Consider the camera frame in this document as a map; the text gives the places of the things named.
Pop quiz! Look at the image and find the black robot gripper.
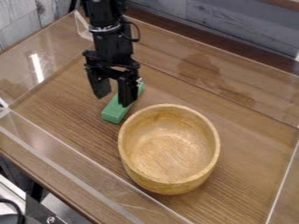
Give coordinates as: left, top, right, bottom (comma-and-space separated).
83, 25, 140, 108

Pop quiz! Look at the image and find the green rectangular block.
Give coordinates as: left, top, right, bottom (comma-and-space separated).
100, 93, 133, 124

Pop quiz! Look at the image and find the brown wooden bowl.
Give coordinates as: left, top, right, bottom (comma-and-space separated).
117, 103, 220, 195

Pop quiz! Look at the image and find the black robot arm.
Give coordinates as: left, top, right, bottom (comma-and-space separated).
83, 0, 140, 107

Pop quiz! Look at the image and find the clear acrylic tray enclosure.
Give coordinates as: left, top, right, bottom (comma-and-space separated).
0, 15, 299, 224

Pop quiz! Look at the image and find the black metal table frame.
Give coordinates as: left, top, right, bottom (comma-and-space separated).
0, 155, 92, 224

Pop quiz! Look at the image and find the black cable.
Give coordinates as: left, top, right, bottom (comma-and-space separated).
0, 198, 26, 224

